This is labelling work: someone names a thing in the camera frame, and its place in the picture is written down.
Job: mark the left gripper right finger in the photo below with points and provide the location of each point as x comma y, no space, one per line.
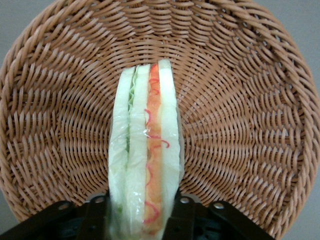
200,222

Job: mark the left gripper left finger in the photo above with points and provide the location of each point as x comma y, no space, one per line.
62,222

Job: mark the triangle sandwich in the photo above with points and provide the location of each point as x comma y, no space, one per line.
136,150

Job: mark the round brown wicker basket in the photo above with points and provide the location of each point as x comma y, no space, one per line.
62,100

